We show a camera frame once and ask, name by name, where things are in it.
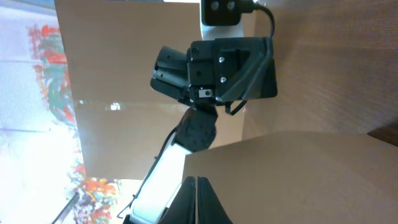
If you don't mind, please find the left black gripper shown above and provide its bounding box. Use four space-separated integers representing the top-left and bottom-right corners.
150 37 278 106

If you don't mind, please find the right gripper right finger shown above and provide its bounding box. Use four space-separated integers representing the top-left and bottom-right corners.
197 177 233 224

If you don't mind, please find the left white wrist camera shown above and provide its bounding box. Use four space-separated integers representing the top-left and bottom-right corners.
199 0 256 40

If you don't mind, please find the brown cardboard box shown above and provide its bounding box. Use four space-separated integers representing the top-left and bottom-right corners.
55 1 397 223

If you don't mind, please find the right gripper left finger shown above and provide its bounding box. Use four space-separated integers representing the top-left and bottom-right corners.
159 176 196 224

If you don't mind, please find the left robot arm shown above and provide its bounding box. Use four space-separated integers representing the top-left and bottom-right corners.
124 37 277 223

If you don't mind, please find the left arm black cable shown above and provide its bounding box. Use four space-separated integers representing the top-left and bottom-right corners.
223 2 276 116

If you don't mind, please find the colourful wall poster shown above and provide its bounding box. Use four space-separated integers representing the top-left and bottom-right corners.
27 24 121 223

